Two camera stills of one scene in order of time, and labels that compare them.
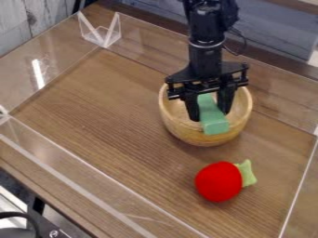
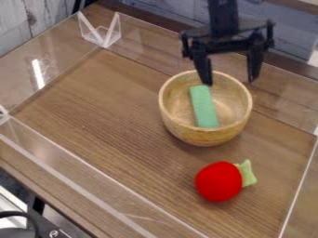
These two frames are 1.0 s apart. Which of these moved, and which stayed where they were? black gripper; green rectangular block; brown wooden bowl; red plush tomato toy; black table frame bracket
Moved: black gripper; green rectangular block
Stayed: red plush tomato toy; black table frame bracket; brown wooden bowl
